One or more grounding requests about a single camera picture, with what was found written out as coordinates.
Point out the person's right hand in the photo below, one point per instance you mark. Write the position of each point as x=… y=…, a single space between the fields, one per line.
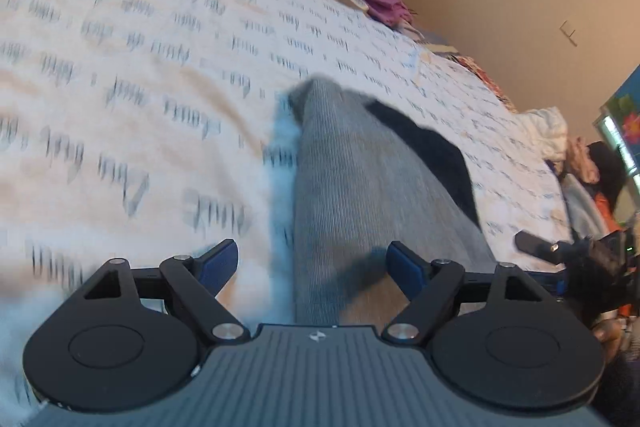
x=607 y=339

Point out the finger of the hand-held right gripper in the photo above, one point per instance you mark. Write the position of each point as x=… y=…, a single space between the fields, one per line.
x=532 y=244

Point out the pink cloth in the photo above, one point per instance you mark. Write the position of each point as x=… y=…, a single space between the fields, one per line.
x=582 y=157

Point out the orange cloth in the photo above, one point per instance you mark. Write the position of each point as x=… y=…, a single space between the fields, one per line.
x=604 y=209

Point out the light blue cloth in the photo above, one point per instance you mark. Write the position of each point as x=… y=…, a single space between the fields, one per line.
x=582 y=207

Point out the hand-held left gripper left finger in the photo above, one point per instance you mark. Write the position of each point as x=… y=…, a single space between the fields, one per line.
x=220 y=257

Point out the grey sock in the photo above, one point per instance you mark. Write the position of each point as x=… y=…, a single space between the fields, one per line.
x=350 y=187

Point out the red floral cloth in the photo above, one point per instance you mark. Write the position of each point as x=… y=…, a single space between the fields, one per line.
x=485 y=77

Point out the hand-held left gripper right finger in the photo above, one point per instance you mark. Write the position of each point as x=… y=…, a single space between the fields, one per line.
x=402 y=263

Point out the white crumpled cloth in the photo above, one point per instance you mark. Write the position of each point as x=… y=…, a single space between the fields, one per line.
x=547 y=132

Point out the purple cloth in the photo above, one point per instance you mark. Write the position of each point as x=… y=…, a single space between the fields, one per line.
x=382 y=4

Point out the grey striped cloth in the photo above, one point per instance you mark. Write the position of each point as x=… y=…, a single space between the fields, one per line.
x=410 y=29

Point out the dark cloth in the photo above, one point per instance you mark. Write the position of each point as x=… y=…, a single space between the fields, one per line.
x=610 y=172

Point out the colourful floral picture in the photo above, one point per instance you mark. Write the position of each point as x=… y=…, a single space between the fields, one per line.
x=625 y=107

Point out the wall switch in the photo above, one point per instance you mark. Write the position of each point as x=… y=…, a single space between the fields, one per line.
x=569 y=32

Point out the white printed blanket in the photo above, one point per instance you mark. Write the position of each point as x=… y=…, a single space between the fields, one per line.
x=125 y=82

